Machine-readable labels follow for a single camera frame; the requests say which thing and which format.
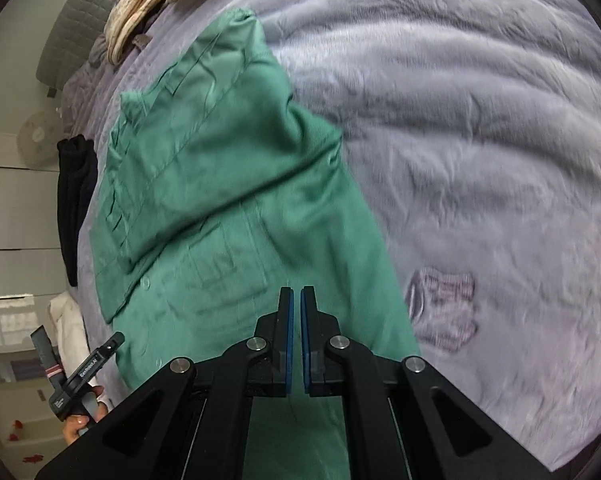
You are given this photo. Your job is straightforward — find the grey quilted headboard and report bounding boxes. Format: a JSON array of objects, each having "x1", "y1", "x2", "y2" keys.
[{"x1": 36, "y1": 0, "x2": 116, "y2": 91}]

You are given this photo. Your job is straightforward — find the lavender embossed bedspread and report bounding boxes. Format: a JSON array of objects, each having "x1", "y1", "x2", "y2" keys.
[{"x1": 63, "y1": 0, "x2": 601, "y2": 470}]

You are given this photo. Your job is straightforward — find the black folded garment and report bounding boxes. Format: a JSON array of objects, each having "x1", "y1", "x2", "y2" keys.
[{"x1": 56, "y1": 134, "x2": 98, "y2": 287}]

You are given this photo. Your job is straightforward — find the white puffer jacket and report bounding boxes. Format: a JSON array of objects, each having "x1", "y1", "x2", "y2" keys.
[{"x1": 46, "y1": 292, "x2": 110, "y2": 420}]

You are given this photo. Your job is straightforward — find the beige striped blanket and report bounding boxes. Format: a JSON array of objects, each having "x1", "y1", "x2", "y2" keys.
[{"x1": 104, "y1": 0, "x2": 176, "y2": 66}]

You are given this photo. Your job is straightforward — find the green work jacket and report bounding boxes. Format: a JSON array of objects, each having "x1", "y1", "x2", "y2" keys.
[{"x1": 91, "y1": 6, "x2": 422, "y2": 480}]

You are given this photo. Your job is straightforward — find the person's left hand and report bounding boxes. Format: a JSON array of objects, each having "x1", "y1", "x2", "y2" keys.
[{"x1": 63, "y1": 386, "x2": 108, "y2": 444}]

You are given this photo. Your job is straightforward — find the white round fan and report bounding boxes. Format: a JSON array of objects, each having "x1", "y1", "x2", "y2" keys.
[{"x1": 16, "y1": 112, "x2": 64, "y2": 168}]

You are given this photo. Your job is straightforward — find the white wardrobe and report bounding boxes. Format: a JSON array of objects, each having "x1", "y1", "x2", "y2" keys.
[{"x1": 0, "y1": 133, "x2": 66, "y2": 479}]

